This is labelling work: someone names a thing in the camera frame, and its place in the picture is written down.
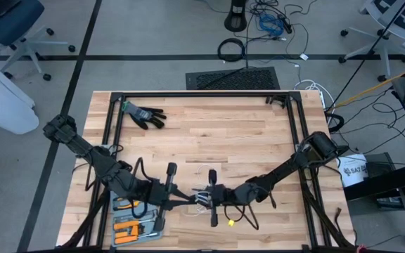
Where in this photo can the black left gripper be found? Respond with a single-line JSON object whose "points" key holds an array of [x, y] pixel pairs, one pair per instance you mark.
{"points": [[162, 196]]}

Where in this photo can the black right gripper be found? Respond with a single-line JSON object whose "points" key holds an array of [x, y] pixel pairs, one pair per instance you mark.
{"points": [[220, 196]]}

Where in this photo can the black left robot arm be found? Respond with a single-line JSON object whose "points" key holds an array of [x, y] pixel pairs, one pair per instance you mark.
{"points": [[107, 168]]}

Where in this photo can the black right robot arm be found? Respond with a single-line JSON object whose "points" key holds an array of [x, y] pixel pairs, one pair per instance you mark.
{"points": [[287, 170]]}

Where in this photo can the grey tool case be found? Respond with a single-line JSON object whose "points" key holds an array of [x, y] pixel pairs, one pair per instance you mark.
{"points": [[142, 215]]}

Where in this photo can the black grey work glove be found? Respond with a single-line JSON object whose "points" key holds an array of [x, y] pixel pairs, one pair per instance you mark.
{"points": [[142, 116]]}

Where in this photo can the grey metal mounting plate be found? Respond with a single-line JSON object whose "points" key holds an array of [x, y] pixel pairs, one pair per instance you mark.
{"points": [[299, 149]]}

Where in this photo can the small black clamp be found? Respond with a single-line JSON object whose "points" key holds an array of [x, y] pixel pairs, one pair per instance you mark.
{"points": [[276, 100]]}

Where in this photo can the black floor vent mat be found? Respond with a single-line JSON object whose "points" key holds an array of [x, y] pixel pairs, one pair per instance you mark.
{"points": [[234, 79]]}

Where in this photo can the white printed box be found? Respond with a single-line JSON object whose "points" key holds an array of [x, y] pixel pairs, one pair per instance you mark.
{"points": [[352, 170]]}

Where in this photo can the small white adapter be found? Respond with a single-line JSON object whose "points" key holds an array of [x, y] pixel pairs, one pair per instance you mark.
{"points": [[303, 56]]}

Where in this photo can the black box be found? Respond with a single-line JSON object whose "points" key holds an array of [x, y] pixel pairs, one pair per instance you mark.
{"points": [[378, 165]]}

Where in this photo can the black side table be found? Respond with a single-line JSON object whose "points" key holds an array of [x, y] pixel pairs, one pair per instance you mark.
{"points": [[382, 182]]}

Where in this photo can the black stand base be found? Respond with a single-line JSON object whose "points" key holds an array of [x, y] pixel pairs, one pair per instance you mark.
{"points": [[236, 17]]}

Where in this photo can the black power strip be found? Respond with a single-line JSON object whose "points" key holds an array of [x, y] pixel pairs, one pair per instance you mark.
{"points": [[286, 25]]}

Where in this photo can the white cylindrical bin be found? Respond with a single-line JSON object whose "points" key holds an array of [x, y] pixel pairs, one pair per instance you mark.
{"points": [[2, 102]]}

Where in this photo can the blue office chair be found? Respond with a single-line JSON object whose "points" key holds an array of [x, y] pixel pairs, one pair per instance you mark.
{"points": [[9, 21]]}

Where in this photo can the grey mesh office chair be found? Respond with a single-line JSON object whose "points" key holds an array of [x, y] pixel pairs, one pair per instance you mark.
{"points": [[396, 24]]}

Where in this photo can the black table frame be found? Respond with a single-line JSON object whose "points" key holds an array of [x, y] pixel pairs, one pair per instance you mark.
{"points": [[206, 94]]}

